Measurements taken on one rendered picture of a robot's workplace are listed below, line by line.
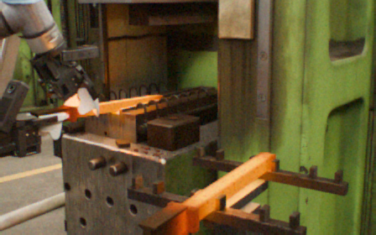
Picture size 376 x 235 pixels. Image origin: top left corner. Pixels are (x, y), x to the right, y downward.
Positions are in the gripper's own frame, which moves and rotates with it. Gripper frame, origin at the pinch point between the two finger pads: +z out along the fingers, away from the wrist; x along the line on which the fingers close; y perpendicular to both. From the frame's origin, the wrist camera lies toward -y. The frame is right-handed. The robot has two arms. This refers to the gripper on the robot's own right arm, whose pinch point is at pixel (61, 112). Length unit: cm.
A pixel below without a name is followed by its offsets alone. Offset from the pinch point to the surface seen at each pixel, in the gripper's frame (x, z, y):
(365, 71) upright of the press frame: 48, 68, -7
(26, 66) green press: -409, 263, 38
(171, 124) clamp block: 18.4, 18.4, 3.5
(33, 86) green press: -411, 272, 62
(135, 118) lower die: 7.5, 17.1, 3.3
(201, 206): 53, -16, 5
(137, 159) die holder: 13.5, 11.3, 11.7
